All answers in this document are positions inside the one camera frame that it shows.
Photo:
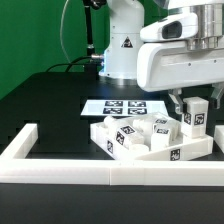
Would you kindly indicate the white tag sheet on table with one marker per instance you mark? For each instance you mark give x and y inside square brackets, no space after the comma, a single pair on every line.
[122,108]

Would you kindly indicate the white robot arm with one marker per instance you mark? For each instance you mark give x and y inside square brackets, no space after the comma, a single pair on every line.
[197,22]

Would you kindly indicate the white square tabletop tray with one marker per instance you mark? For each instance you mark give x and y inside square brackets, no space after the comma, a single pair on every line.
[183,148]

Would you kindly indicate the white U-shaped obstacle fence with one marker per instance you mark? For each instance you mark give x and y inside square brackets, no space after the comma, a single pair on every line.
[16,167]

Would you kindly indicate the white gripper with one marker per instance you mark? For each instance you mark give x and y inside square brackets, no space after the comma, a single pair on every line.
[170,65]

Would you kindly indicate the black camera stand pole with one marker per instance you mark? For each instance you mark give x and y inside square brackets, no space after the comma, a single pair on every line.
[88,5]

